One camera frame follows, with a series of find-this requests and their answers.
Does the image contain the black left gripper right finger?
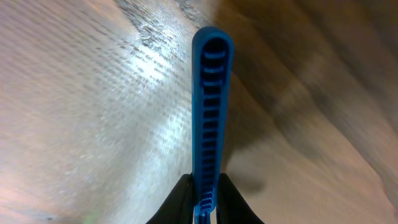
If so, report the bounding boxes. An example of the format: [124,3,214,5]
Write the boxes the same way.
[216,173,264,224]

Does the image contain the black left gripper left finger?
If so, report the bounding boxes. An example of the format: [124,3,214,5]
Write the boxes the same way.
[147,174,195,224]

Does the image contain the blue disposable razor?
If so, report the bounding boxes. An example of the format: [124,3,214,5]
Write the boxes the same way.
[192,27,234,224]

